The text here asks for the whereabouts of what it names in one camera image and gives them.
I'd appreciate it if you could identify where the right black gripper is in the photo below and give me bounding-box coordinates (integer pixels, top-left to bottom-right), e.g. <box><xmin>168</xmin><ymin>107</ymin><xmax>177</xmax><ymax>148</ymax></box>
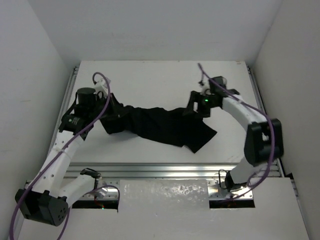
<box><xmin>183</xmin><ymin>90</ymin><xmax>218</xmax><ymax>118</ymax></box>

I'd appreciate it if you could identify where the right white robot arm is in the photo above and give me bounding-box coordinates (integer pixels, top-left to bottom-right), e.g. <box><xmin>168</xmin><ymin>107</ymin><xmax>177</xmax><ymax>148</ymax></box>
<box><xmin>183</xmin><ymin>76</ymin><xmax>284</xmax><ymax>192</ymax></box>

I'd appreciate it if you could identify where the aluminium frame rail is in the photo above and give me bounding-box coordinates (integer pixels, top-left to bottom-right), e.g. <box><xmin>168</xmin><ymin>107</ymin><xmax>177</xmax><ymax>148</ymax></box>
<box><xmin>7</xmin><ymin>63</ymin><xmax>301</xmax><ymax>240</ymax></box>

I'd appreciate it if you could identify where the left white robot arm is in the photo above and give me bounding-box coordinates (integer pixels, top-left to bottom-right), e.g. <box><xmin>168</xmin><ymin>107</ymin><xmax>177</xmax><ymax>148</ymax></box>
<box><xmin>15</xmin><ymin>74</ymin><xmax>112</xmax><ymax>226</ymax></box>

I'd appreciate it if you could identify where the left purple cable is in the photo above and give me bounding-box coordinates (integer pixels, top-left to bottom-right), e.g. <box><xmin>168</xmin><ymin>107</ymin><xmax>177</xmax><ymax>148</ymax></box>
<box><xmin>9</xmin><ymin>71</ymin><xmax>120</xmax><ymax>240</ymax></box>

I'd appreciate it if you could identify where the black t-shirt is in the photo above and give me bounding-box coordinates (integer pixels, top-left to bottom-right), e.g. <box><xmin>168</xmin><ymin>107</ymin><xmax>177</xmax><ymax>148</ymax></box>
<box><xmin>101</xmin><ymin>105</ymin><xmax>217</xmax><ymax>154</ymax></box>

